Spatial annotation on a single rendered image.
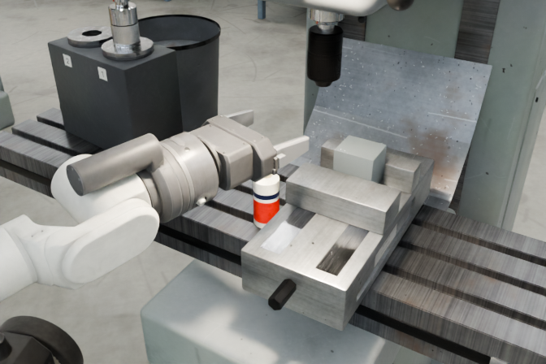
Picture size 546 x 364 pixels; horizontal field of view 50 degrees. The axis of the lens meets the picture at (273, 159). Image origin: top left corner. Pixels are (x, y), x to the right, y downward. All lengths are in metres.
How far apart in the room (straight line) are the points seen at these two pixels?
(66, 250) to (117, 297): 1.66
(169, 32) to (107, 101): 2.02
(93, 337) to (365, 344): 1.40
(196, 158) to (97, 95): 0.47
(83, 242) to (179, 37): 2.55
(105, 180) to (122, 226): 0.05
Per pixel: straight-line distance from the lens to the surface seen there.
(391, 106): 1.17
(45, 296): 2.33
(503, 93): 1.16
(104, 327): 2.15
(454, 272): 0.87
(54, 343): 1.34
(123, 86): 1.02
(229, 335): 0.86
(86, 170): 0.60
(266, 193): 0.87
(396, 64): 1.17
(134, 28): 1.05
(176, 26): 3.08
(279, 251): 0.76
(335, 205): 0.80
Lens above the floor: 1.52
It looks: 31 degrees down
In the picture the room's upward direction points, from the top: straight up
